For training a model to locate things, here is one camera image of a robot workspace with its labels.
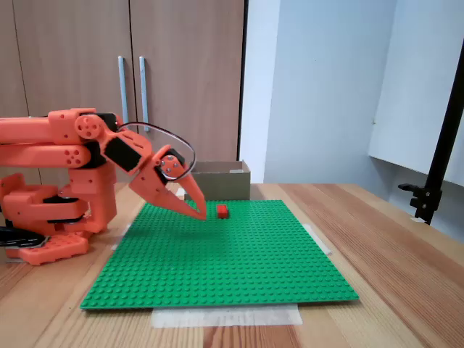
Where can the red lego block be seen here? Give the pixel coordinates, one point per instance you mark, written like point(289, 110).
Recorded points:
point(222, 212)

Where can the cardboard box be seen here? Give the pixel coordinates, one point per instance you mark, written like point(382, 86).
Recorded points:
point(224, 185)

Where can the green lego baseplate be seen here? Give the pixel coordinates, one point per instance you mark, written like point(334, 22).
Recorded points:
point(217, 261)

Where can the small white tape piece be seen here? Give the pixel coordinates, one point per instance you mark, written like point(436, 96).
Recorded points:
point(417, 220)
point(180, 193)

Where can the brown wooden cabinet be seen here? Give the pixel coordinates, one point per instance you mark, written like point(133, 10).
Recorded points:
point(181, 54)

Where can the wide masking tape strip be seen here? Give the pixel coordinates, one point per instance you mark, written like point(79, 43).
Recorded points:
point(224, 317)

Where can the black clamp stand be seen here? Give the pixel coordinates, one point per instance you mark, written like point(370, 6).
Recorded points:
point(426, 203)

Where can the white wall panel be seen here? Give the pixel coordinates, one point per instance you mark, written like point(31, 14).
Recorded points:
point(409, 90)

